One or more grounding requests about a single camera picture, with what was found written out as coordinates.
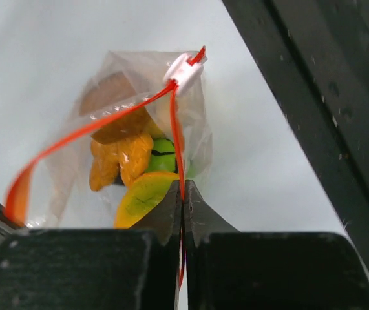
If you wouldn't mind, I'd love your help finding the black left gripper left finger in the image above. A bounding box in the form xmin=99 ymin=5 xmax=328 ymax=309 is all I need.
xmin=0 ymin=181 xmax=181 ymax=309

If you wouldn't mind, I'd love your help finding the orange ginger root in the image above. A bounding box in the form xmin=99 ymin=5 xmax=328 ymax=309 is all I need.
xmin=89 ymin=133 xmax=154 ymax=192

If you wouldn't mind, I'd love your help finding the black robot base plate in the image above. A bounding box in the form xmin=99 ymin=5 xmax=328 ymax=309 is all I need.
xmin=224 ymin=1 xmax=369 ymax=271

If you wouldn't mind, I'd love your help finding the clear zip bag orange zipper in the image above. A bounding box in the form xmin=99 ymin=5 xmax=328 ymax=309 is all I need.
xmin=4 ymin=49 xmax=213 ymax=229

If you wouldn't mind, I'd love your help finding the peach fruit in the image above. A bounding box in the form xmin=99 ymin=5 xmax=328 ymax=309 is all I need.
xmin=79 ymin=72 xmax=151 ymax=144

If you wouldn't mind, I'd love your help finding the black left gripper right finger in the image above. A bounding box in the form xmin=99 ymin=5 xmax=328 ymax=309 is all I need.
xmin=184 ymin=180 xmax=369 ymax=309

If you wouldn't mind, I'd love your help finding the green watermelon ball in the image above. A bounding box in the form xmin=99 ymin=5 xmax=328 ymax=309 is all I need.
xmin=145 ymin=138 xmax=178 ymax=173

